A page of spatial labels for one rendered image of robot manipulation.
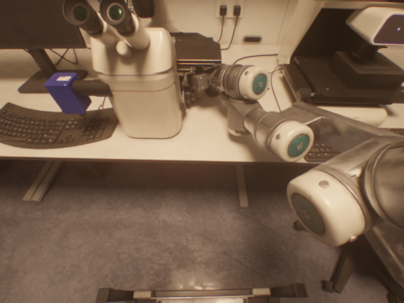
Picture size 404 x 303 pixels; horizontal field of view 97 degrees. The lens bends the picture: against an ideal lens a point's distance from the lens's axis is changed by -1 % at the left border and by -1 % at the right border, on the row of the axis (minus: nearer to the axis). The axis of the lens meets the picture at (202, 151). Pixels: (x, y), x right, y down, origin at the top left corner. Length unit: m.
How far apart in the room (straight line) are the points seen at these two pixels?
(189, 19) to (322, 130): 0.99
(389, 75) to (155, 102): 0.74
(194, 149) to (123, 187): 0.96
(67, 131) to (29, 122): 0.16
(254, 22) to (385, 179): 1.12
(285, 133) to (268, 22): 0.98
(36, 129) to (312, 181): 0.81
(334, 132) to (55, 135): 0.78
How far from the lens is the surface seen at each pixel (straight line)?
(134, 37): 0.44
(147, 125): 0.59
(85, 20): 0.42
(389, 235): 1.02
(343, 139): 0.42
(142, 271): 1.25
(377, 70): 0.86
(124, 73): 0.50
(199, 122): 0.67
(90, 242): 1.40
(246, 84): 0.48
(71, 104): 0.60
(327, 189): 0.26
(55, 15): 0.86
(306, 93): 0.70
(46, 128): 0.82
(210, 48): 0.66
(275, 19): 1.29
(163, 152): 0.59
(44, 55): 1.07
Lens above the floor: 1.20
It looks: 51 degrees down
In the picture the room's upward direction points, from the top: straight up
